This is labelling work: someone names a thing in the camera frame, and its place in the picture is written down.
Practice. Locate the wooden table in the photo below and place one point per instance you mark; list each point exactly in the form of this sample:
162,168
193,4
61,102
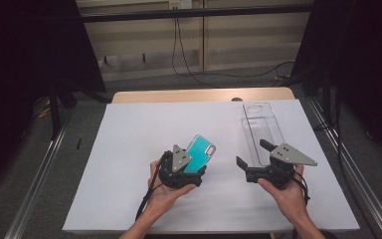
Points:
195,94

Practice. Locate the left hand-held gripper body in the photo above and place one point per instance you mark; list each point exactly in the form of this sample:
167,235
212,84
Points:
175,169

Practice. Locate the person's left hand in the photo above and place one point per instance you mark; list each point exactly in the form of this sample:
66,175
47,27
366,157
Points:
165,199

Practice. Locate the black horizontal bar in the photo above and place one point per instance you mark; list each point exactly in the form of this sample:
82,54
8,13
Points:
195,13

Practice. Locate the white wall socket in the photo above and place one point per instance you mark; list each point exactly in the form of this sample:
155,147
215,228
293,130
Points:
180,4

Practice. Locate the wooden wall post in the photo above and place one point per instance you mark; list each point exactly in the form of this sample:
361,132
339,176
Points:
203,36

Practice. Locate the small black floor object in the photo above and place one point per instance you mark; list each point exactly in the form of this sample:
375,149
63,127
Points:
79,143

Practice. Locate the aluminium floor rail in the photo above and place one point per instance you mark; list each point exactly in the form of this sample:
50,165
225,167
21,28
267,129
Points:
354,166
36,186

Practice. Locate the clear plastic storage box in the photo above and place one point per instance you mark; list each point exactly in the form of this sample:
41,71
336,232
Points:
262,129

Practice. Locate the black curtain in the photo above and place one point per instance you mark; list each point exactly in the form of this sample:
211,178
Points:
30,66
361,66

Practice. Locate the person's right hand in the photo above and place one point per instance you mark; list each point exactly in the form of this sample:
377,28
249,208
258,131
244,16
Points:
286,199

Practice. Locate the iridescent phone case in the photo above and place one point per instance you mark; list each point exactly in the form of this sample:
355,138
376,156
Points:
199,156

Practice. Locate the black metal stand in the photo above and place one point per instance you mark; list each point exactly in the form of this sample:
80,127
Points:
54,113

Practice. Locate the white table sheet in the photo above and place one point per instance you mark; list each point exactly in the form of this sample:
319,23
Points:
146,132

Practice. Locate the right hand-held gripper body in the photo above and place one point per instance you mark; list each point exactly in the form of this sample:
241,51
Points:
278,166

